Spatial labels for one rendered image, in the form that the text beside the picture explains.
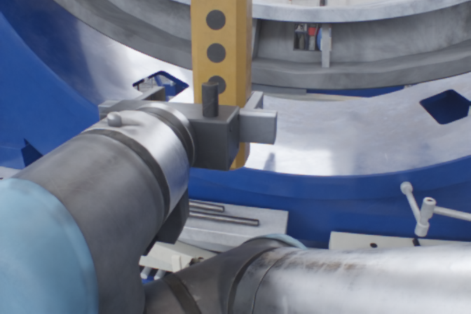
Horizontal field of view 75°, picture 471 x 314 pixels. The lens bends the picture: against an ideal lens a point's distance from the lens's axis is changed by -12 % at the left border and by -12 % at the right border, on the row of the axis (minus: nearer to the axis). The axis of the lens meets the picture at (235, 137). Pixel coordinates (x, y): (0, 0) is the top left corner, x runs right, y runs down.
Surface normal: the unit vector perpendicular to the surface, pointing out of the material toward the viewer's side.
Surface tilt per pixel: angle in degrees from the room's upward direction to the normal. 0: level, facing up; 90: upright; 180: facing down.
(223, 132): 90
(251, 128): 90
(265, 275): 44
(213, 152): 90
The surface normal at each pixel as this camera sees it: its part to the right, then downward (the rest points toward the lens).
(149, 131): 0.55, -0.72
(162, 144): 0.76, -0.52
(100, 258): 0.94, -0.18
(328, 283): -0.68, -0.72
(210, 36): -0.22, 0.36
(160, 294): -0.04, -0.95
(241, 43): 0.54, 0.32
